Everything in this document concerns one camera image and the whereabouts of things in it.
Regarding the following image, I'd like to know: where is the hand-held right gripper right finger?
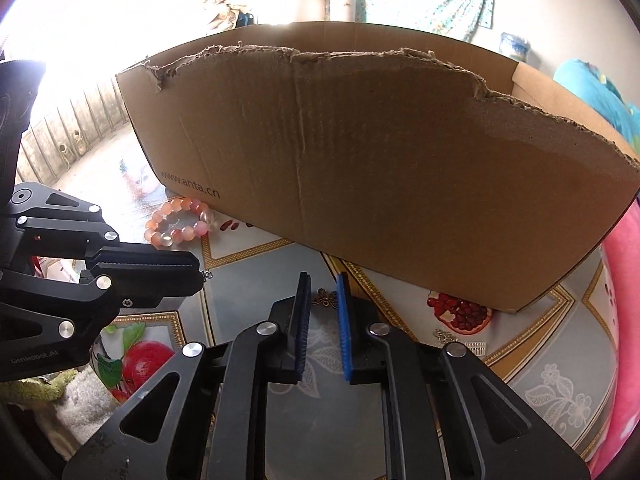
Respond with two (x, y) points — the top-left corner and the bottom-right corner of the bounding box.
(336, 272), (591, 480)

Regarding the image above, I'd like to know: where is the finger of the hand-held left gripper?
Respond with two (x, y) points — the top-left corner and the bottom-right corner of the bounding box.
(0, 267), (206, 313)
(10, 182), (206, 286)

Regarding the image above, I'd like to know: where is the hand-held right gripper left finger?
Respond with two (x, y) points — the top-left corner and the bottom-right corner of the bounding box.
(62, 271), (313, 480)

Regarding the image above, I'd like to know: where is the orange pink bead bracelet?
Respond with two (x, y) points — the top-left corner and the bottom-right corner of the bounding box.
(144, 196), (217, 248)

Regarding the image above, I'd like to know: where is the brown cardboard box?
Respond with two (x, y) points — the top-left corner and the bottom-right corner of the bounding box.
(116, 21), (640, 315)

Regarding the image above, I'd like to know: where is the green fuzzy cloth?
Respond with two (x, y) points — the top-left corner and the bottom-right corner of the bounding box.
(0, 372), (76, 403)

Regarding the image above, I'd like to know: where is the white fleece garment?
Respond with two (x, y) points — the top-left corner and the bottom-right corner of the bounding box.
(40, 370), (131, 446)

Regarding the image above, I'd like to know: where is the pair of beige shoes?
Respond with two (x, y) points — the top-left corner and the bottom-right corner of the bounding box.
(57, 130), (86, 161)

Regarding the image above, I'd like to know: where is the balcony railing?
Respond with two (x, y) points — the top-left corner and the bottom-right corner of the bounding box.
(20, 80), (131, 181)

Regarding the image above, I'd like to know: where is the fruit printed tablecloth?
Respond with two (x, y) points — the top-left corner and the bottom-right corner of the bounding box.
(55, 145), (621, 480)

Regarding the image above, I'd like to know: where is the pile of clothes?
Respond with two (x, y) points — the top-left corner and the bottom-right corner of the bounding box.
(205, 0), (261, 31)

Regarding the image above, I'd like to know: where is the pink floral blanket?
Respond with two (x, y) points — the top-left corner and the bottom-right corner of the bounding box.
(587, 195), (640, 480)

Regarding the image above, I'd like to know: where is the white cylinder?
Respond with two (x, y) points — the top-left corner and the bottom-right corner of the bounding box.
(330, 0), (357, 23)

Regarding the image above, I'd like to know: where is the blue water jug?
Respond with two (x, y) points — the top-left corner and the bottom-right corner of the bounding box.
(500, 31), (531, 58)

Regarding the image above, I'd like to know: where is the blue patterned quilt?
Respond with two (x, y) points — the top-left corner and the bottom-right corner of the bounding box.
(552, 58), (640, 156)

